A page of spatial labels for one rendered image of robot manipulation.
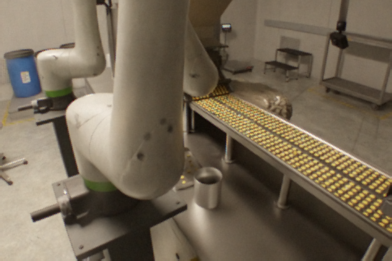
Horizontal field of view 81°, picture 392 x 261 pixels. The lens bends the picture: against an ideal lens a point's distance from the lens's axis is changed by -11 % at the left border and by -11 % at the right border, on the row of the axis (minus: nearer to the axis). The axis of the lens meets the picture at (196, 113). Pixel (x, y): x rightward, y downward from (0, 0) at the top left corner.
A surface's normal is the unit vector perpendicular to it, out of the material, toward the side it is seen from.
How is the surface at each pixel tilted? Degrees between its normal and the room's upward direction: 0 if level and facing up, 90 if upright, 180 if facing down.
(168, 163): 81
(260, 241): 0
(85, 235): 0
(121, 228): 0
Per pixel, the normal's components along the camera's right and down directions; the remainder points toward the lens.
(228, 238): 0.00, -0.91
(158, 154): 0.44, 0.21
